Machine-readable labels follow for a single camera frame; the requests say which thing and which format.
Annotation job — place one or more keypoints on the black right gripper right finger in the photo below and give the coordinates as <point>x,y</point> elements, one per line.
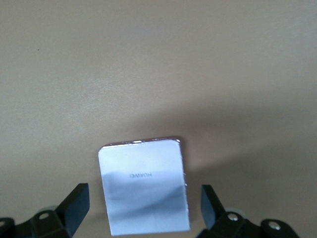
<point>220,218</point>

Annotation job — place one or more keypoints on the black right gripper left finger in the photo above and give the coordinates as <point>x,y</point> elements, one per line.
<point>64,213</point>

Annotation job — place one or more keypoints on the white phone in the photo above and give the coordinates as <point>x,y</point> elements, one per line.
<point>146,188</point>

